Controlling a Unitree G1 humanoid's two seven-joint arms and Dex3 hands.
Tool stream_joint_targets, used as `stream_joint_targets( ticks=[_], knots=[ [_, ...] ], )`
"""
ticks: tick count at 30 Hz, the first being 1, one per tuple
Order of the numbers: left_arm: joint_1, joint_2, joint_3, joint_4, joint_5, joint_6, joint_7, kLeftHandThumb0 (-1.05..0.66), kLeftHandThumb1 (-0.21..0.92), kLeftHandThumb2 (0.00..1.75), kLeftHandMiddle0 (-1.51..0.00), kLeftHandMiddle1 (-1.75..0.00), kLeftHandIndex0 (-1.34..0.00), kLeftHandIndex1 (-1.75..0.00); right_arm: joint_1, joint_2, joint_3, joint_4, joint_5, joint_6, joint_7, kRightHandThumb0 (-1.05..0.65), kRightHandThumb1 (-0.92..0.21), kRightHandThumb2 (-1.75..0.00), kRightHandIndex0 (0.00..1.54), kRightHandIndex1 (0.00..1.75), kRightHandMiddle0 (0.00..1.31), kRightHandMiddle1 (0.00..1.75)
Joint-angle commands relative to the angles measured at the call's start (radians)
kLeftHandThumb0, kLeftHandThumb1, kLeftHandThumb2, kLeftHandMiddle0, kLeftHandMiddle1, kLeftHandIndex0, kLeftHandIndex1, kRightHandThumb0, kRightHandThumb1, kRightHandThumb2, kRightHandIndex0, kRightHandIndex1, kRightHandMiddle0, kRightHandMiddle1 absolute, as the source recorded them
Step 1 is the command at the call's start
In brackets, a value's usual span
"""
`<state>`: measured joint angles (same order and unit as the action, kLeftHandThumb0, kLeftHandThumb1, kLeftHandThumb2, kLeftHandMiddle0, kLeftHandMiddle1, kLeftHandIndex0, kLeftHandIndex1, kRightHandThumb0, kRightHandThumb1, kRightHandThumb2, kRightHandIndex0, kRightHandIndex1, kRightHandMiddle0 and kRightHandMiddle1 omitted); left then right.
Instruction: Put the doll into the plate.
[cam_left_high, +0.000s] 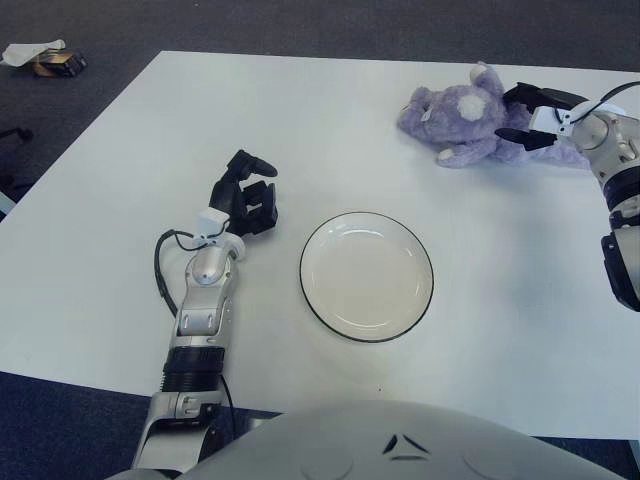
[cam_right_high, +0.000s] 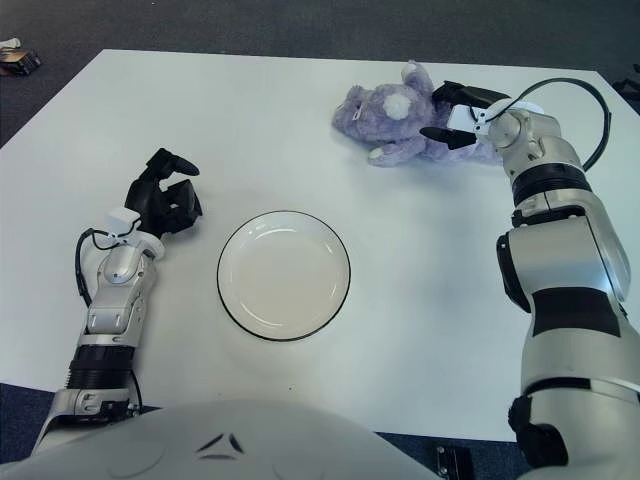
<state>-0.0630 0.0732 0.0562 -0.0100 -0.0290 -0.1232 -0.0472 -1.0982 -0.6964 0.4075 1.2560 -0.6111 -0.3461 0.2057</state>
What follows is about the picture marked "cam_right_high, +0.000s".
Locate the white plate with black rim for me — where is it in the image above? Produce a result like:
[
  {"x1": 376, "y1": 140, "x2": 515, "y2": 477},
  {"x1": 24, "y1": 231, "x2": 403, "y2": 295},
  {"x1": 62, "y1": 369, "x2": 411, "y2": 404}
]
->
[{"x1": 216, "y1": 209, "x2": 352, "y2": 343}]

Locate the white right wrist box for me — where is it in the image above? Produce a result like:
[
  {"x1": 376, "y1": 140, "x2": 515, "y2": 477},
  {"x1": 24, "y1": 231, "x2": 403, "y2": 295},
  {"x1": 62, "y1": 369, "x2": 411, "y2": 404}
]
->
[{"x1": 447, "y1": 103, "x2": 489, "y2": 134}]

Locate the black office chair base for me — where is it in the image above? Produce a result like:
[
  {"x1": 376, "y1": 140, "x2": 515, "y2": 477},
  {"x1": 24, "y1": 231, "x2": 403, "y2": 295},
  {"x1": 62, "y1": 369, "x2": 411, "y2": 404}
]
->
[{"x1": 612, "y1": 64, "x2": 640, "y2": 101}]

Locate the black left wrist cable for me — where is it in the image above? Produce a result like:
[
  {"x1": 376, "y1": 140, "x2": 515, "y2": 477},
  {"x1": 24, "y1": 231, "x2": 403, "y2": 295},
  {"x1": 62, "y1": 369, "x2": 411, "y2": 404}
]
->
[{"x1": 74, "y1": 227, "x2": 136, "y2": 306}]

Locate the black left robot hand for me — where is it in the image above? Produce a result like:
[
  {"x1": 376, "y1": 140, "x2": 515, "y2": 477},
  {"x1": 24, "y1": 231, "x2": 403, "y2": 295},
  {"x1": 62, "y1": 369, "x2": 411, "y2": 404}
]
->
[{"x1": 123, "y1": 147, "x2": 205, "y2": 237}]

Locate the grey robot torso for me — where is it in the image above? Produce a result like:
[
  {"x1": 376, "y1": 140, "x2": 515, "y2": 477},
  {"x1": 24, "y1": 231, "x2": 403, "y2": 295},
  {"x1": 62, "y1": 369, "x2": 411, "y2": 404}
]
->
[{"x1": 0, "y1": 399, "x2": 441, "y2": 480}]

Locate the black cardboard box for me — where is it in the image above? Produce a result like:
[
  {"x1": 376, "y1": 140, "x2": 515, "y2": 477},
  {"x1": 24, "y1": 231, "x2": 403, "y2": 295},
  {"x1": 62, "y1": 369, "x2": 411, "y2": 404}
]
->
[{"x1": 0, "y1": 48, "x2": 42, "y2": 77}]

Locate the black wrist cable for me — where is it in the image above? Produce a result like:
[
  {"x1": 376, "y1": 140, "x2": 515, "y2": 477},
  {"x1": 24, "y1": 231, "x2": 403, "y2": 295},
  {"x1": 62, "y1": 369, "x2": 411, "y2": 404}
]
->
[
  {"x1": 74, "y1": 227, "x2": 136, "y2": 306},
  {"x1": 482, "y1": 77, "x2": 612, "y2": 171}
]

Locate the purple plush doll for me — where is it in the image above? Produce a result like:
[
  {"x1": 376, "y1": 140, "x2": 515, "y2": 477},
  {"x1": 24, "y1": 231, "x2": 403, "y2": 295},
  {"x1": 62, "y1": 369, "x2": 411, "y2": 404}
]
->
[{"x1": 332, "y1": 59, "x2": 506, "y2": 169}]

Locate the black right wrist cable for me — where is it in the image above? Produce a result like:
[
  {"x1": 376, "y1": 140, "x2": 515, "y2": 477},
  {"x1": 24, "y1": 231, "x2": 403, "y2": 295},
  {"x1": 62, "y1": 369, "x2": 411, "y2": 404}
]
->
[{"x1": 482, "y1": 77, "x2": 612, "y2": 171}]

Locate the black table bracket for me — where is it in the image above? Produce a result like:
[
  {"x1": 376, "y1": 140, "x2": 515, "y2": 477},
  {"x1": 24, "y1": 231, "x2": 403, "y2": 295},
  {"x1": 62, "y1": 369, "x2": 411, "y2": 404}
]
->
[{"x1": 433, "y1": 444, "x2": 474, "y2": 480}]

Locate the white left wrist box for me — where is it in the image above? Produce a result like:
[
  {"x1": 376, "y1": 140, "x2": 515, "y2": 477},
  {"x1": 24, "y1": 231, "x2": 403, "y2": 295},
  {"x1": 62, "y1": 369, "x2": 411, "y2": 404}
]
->
[{"x1": 107, "y1": 208, "x2": 141, "y2": 235}]

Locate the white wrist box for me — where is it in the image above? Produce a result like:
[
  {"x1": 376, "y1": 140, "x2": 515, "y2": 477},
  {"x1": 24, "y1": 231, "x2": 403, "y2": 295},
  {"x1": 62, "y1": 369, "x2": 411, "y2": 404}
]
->
[
  {"x1": 107, "y1": 208, "x2": 141, "y2": 235},
  {"x1": 447, "y1": 103, "x2": 489, "y2": 134}
]

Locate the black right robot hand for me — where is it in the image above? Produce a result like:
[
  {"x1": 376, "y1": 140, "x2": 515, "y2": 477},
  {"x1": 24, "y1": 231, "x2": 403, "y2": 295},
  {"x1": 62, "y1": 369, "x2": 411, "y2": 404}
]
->
[{"x1": 419, "y1": 79, "x2": 512, "y2": 151}]

